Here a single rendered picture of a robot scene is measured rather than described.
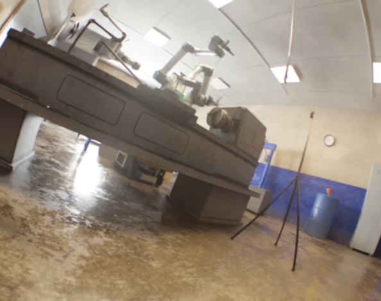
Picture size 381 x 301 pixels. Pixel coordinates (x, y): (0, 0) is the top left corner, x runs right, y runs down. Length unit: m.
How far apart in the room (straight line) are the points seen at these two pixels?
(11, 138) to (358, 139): 5.75
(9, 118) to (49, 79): 0.36
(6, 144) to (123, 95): 0.88
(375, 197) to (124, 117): 4.35
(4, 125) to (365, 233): 5.04
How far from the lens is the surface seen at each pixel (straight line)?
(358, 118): 5.37
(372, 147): 5.06
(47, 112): 1.07
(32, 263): 0.67
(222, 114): 1.90
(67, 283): 0.63
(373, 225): 4.23
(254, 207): 3.79
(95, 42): 1.51
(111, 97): 1.23
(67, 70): 1.26
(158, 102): 1.22
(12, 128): 1.28
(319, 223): 3.97
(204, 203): 1.71
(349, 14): 3.44
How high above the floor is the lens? 0.48
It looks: 5 degrees up
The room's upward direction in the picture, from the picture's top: 22 degrees clockwise
